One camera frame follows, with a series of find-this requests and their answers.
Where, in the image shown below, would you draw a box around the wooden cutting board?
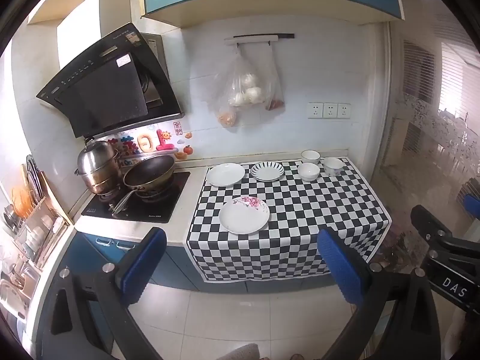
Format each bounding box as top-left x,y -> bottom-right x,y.
39,170 -> 74,226

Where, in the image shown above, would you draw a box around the grey cloth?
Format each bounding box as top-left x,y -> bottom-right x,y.
215,343 -> 261,360

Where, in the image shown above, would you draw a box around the black glass gas stove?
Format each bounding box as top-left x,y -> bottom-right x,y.
80,170 -> 191,224

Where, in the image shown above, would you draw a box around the black range hood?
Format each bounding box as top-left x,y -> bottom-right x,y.
36,22 -> 184,139

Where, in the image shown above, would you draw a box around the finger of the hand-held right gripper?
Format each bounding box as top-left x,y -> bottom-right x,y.
464,193 -> 480,218
410,205 -> 458,250

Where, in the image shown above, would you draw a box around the pink floral white plate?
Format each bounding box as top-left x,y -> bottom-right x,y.
218,196 -> 271,235

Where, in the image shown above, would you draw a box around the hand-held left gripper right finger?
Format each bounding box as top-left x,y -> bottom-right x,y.
317,227 -> 451,360

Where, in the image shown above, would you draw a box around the floral print white bowl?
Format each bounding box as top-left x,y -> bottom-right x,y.
322,157 -> 345,177

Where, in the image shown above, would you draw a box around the steel sink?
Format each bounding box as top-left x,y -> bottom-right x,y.
0,266 -> 40,323

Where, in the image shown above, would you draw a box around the plain white bowl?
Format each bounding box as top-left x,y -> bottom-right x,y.
297,162 -> 320,182

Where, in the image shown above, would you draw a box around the black wok with handle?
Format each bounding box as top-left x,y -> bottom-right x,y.
112,154 -> 177,216

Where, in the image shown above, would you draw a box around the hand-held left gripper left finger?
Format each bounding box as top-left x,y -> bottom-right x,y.
35,227 -> 167,360

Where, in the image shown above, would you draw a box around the dish drying rack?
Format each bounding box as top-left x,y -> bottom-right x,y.
0,154 -> 74,271

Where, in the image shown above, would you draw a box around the black white checkered cloth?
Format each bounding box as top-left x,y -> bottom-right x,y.
185,157 -> 392,283

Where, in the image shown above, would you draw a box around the frosted glass sliding door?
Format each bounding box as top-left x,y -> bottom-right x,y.
379,22 -> 480,271

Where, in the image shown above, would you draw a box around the striped rim white plate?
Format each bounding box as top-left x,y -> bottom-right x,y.
250,161 -> 285,182

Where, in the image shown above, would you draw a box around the plain white plate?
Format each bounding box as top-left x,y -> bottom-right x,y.
206,163 -> 246,187

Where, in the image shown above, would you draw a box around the steel steamer pot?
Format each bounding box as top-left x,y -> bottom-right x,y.
75,138 -> 122,196

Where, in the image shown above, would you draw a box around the blue base cabinet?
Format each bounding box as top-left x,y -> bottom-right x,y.
73,232 -> 332,295

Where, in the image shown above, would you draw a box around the colourful wall stickers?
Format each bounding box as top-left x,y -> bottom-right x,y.
107,120 -> 194,167

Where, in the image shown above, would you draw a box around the small bag with orange food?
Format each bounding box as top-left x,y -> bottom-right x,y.
217,104 -> 238,128

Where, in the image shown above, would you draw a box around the clear bag of white buns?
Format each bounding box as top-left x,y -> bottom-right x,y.
208,50 -> 265,109

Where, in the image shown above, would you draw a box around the clear bag with red food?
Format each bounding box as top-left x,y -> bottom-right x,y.
263,44 -> 286,112

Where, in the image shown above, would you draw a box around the wall hook rail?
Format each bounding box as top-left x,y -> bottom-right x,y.
224,33 -> 295,46

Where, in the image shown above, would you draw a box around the white hood chimney cover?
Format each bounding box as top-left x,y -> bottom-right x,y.
56,0 -> 132,70

